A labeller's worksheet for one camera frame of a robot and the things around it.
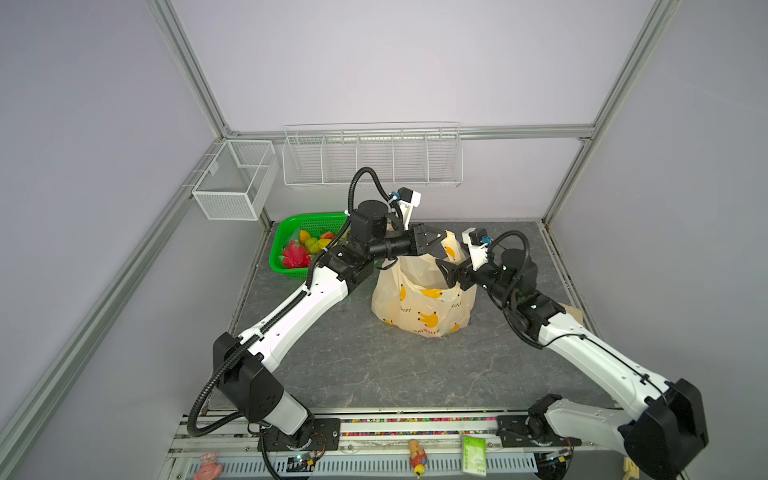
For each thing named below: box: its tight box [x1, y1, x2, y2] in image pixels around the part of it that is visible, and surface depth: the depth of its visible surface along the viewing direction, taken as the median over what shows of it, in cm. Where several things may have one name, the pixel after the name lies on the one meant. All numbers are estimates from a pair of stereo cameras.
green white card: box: [461, 435, 487, 476], surface depth 71 cm
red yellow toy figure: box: [410, 440, 428, 479], surface depth 70 cm
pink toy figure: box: [194, 452, 223, 480], surface depth 69 cm
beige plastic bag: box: [372, 230, 477, 338], surface depth 80 cm
